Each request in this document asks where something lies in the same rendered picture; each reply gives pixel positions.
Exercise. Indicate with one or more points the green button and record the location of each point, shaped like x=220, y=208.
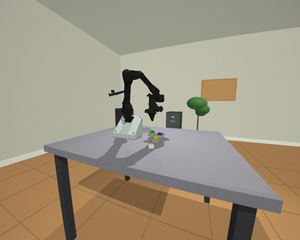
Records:
x=151, y=133

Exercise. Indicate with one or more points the blue square button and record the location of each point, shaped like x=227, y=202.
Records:
x=160, y=135

